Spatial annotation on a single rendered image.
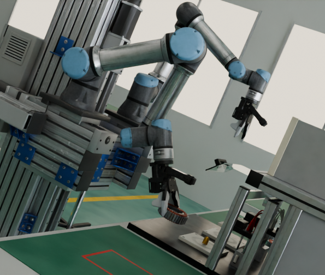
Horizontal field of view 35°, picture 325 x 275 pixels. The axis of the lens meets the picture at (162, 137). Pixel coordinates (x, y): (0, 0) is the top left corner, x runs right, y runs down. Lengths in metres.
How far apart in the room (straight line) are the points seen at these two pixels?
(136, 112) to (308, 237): 1.22
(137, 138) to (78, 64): 0.35
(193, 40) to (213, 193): 5.13
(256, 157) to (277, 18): 1.81
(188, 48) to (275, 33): 5.11
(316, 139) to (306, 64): 5.07
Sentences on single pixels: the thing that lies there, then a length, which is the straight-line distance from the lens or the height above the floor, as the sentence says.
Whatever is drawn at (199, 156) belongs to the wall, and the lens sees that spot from 6.98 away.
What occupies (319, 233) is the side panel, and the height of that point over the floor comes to 1.03.
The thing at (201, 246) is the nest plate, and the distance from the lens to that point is 1.88.
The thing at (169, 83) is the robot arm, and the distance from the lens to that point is 2.04.
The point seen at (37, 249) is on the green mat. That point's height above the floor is 0.75.
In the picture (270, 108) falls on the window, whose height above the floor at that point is 1.51.
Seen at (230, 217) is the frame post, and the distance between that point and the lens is 1.69.
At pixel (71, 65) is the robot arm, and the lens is 1.99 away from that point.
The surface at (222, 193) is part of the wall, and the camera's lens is 6.87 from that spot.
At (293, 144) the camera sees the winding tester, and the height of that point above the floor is 1.24.
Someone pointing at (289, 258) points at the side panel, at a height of 0.92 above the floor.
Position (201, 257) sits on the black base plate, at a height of 0.77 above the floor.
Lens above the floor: 1.25
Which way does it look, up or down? 5 degrees down
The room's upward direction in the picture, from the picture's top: 23 degrees clockwise
